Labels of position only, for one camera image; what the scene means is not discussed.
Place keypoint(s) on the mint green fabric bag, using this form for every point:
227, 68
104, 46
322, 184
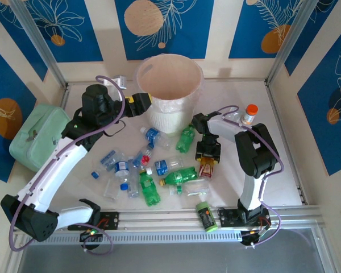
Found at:
37, 136

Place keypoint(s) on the aluminium frame post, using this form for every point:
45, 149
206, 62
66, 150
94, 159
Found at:
37, 42
295, 39

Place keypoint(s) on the clear bottle green cap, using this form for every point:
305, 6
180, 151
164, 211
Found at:
196, 189

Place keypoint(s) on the aluminium front rail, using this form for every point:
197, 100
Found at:
164, 217

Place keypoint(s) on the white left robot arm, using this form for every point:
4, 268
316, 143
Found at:
59, 160

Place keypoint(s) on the black right base mounting plate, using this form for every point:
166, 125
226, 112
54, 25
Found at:
228, 217

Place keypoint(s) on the green cylindrical can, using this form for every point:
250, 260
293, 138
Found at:
206, 217

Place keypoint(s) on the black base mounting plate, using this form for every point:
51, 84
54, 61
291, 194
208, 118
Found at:
228, 217
109, 220

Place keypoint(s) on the clear bottle blue label blue cap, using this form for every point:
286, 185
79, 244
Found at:
121, 168
108, 159

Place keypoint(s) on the black left base mounting plate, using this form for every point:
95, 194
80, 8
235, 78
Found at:
109, 220

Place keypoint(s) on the white ribbed plastic bin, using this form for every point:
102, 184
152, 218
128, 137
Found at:
164, 122

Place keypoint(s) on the blue label bottle white cap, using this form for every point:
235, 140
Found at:
160, 167
153, 135

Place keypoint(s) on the green plastic bottle yellow cap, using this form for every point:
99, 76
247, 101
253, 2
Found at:
182, 175
184, 140
149, 189

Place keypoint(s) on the squashed clear plastic bottle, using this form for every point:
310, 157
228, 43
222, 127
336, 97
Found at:
112, 192

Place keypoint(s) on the orange red snack packet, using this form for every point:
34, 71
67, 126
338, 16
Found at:
207, 170

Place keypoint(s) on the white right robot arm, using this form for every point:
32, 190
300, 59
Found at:
251, 193

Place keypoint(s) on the aluminium side rail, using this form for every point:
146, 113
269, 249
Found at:
287, 148

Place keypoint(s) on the clear plastic bin liner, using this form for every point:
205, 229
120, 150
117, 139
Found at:
166, 105

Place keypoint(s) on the orange label bottle orange cap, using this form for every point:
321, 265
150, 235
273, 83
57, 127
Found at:
248, 113

